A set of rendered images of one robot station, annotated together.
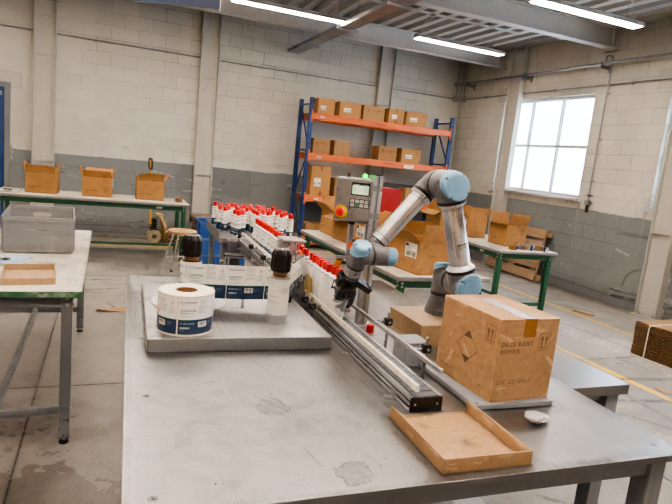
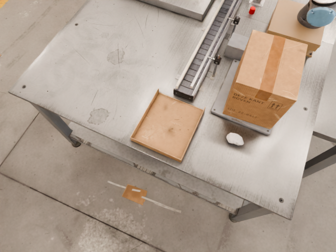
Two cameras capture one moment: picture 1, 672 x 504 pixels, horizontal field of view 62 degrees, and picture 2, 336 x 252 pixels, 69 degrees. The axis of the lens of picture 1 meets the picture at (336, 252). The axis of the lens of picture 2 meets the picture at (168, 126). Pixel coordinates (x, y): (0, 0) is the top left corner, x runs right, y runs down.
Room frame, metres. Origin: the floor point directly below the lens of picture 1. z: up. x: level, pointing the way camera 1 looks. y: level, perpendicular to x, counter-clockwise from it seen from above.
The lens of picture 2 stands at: (1.08, -0.74, 1.93)
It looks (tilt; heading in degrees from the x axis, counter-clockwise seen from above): 65 degrees down; 46
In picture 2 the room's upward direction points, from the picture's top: straight up
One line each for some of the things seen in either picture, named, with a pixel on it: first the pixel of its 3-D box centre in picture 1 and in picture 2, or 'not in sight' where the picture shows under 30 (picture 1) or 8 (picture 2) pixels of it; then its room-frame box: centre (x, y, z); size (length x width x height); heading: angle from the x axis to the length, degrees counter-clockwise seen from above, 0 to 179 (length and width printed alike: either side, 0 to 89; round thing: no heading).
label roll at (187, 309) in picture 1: (185, 308); not in sight; (1.99, 0.53, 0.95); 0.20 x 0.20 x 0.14
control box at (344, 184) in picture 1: (355, 199); not in sight; (2.50, -0.06, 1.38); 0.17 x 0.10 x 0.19; 76
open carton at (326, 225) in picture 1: (337, 216); not in sight; (5.83, 0.02, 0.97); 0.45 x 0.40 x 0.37; 115
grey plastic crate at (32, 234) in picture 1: (40, 228); not in sight; (3.60, 1.93, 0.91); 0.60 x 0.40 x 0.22; 26
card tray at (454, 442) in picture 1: (456, 433); (168, 123); (1.44, -0.38, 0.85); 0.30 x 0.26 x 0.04; 21
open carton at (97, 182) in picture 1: (97, 181); not in sight; (7.11, 3.09, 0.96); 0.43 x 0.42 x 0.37; 110
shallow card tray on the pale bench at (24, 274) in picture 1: (29, 273); not in sight; (2.77, 1.53, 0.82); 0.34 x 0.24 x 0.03; 28
